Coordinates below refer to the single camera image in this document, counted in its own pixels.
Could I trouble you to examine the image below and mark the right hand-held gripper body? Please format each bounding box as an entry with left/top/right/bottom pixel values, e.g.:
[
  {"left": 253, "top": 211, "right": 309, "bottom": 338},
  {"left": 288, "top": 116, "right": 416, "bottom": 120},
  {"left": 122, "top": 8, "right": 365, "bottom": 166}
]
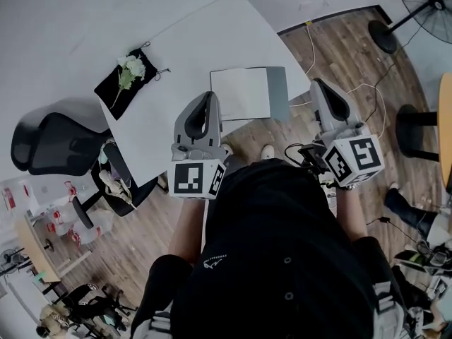
[{"left": 313, "top": 122, "right": 386, "bottom": 189}]

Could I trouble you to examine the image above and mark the person's right forearm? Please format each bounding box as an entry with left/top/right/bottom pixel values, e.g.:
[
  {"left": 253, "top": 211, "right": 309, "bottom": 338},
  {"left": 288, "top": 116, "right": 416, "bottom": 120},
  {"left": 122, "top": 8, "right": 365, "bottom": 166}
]
[{"left": 335, "top": 185, "right": 370, "bottom": 244}]

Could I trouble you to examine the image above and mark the black round stool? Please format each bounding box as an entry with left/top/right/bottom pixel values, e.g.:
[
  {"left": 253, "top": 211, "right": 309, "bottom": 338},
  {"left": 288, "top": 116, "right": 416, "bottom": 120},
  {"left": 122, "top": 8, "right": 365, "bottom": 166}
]
[{"left": 395, "top": 103, "right": 441, "bottom": 162}]

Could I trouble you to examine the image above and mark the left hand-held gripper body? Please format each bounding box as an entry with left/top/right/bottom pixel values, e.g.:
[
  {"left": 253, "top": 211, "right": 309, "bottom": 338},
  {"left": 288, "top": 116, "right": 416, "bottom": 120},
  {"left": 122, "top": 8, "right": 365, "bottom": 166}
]
[{"left": 167, "top": 144, "right": 228, "bottom": 201}]

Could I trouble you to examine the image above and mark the person's black shirt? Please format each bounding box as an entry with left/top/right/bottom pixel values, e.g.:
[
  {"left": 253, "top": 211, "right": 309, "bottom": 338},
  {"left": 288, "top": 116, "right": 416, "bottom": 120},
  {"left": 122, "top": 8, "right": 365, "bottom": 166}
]
[{"left": 130, "top": 159, "right": 408, "bottom": 339}]

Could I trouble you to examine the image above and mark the black standing fan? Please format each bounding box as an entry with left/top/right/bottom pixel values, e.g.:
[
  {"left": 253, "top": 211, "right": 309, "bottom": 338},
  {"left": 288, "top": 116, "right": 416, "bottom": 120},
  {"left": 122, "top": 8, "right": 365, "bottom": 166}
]
[
  {"left": 0, "top": 247, "right": 30, "bottom": 279},
  {"left": 367, "top": 0, "right": 452, "bottom": 54}
]

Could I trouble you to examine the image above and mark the black swivel chair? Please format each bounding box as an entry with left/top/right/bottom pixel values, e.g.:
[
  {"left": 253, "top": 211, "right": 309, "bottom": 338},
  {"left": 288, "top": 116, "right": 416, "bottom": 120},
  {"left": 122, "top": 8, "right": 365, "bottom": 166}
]
[{"left": 59, "top": 282, "right": 137, "bottom": 332}]

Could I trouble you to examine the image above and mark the black mesh office chair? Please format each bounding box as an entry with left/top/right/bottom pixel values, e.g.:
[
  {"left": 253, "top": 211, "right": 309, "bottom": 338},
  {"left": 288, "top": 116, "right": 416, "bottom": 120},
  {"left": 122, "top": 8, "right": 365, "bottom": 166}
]
[{"left": 10, "top": 111, "right": 167, "bottom": 230}]

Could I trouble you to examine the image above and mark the light wooden side table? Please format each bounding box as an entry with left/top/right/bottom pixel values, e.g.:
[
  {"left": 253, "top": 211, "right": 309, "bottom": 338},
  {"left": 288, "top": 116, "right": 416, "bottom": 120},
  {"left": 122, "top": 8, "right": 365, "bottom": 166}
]
[{"left": 13, "top": 210, "right": 94, "bottom": 286}]

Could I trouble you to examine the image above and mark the long white floor cable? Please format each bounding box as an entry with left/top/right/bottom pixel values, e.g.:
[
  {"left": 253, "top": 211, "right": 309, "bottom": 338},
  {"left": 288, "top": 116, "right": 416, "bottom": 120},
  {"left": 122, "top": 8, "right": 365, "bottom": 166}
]
[{"left": 289, "top": 21, "right": 387, "bottom": 141}]

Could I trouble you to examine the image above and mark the person's left forearm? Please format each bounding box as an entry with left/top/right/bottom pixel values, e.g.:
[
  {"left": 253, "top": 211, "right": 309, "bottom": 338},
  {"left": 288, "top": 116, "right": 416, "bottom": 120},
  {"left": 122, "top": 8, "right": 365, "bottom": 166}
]
[{"left": 168, "top": 196, "right": 210, "bottom": 265}]

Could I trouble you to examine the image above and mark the black floor cable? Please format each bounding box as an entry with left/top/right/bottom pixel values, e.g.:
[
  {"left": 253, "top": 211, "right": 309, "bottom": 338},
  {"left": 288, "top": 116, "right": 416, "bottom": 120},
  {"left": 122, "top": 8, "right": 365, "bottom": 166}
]
[{"left": 363, "top": 23, "right": 425, "bottom": 124}]

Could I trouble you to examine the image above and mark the grey notebook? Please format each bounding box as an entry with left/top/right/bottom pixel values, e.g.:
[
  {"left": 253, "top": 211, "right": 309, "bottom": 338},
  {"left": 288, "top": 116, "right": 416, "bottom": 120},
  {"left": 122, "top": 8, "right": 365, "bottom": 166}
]
[{"left": 209, "top": 66, "right": 291, "bottom": 123}]

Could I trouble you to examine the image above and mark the black and green bag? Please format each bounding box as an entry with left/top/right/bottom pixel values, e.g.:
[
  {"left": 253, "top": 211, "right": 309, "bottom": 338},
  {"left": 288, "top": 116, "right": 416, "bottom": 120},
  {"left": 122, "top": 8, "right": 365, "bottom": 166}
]
[{"left": 393, "top": 238, "right": 452, "bottom": 279}]

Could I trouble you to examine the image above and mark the black cable bundle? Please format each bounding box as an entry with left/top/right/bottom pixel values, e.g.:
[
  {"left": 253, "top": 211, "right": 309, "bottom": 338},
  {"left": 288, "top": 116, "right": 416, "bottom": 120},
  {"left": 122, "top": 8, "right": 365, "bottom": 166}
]
[{"left": 284, "top": 142, "right": 328, "bottom": 180}]

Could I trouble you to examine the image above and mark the black drawstring pouch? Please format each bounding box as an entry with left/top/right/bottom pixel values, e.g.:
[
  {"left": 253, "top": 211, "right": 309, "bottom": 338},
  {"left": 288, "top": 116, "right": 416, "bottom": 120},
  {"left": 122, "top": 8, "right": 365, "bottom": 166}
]
[{"left": 93, "top": 42, "right": 172, "bottom": 121}]

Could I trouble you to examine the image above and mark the white artificial flower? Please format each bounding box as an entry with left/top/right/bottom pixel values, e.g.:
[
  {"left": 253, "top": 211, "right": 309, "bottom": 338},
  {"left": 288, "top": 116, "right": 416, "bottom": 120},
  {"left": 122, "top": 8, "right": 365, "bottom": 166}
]
[{"left": 109, "top": 54, "right": 147, "bottom": 110}]

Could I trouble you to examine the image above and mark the round wooden table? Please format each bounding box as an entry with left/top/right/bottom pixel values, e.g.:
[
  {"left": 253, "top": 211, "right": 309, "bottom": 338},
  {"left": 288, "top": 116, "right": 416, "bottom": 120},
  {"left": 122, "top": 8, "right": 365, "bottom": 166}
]
[{"left": 436, "top": 71, "right": 452, "bottom": 194}]

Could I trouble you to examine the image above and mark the white power strip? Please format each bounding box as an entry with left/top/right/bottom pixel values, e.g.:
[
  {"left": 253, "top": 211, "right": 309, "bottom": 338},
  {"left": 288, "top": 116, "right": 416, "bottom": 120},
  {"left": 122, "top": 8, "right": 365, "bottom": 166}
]
[{"left": 324, "top": 180, "right": 338, "bottom": 210}]

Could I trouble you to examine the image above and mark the white cardboard box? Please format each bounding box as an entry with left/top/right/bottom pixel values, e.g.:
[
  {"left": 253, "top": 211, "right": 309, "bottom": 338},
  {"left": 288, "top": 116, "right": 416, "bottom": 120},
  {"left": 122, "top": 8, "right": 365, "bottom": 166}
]
[{"left": 30, "top": 182, "right": 69, "bottom": 208}]

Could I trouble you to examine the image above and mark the beige knotted cloth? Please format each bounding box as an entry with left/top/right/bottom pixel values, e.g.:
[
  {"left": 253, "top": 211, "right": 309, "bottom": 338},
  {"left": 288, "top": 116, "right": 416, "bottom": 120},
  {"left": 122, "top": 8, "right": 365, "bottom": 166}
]
[{"left": 98, "top": 169, "right": 138, "bottom": 211}]

